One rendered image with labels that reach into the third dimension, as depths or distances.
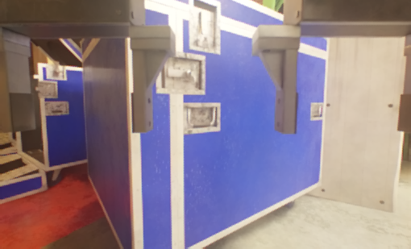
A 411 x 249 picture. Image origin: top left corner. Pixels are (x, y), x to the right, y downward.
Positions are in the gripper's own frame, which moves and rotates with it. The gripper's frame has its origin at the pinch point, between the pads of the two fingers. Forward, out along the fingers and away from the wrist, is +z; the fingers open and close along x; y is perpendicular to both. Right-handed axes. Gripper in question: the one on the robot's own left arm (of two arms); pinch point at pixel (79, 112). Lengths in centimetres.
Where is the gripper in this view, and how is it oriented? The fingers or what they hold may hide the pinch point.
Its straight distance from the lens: 25.0
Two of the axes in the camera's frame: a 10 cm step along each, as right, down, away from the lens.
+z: 0.0, 10.0, 0.9
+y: 0.2, -0.9, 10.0
